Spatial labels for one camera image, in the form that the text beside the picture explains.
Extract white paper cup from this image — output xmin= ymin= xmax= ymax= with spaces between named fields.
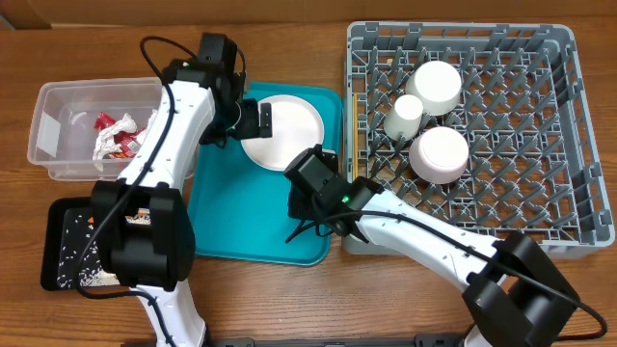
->
xmin=384 ymin=94 xmax=423 ymax=140

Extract red snack wrapper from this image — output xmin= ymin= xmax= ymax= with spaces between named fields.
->
xmin=94 ymin=112 xmax=148 ymax=160

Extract pink bowl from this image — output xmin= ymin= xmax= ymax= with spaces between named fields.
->
xmin=409 ymin=126 xmax=469 ymax=184

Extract white bowl with food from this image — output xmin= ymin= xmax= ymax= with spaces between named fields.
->
xmin=405 ymin=61 xmax=462 ymax=116

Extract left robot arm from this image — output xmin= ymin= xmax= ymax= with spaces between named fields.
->
xmin=91 ymin=59 xmax=272 ymax=346

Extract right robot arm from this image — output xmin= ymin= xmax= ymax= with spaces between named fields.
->
xmin=289 ymin=173 xmax=580 ymax=347

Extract grey dishwasher rack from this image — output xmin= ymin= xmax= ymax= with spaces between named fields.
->
xmin=342 ymin=21 xmax=616 ymax=259

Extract pink plate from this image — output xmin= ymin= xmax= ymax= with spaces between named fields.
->
xmin=241 ymin=94 xmax=325 ymax=172

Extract teal plastic tray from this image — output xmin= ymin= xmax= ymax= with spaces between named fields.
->
xmin=188 ymin=82 xmax=342 ymax=266

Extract wooden chopstick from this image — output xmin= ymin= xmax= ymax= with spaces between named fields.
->
xmin=352 ymin=93 xmax=359 ymax=179

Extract clear plastic bin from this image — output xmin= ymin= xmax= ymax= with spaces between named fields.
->
xmin=27 ymin=77 xmax=162 ymax=181

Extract spilled rice and nuts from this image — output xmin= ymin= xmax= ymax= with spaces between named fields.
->
xmin=56 ymin=214 xmax=150 ymax=289

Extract black plastic tray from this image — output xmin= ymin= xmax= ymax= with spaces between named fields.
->
xmin=40 ymin=195 xmax=189 ymax=291

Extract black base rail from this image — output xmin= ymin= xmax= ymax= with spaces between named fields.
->
xmin=203 ymin=333 xmax=462 ymax=347

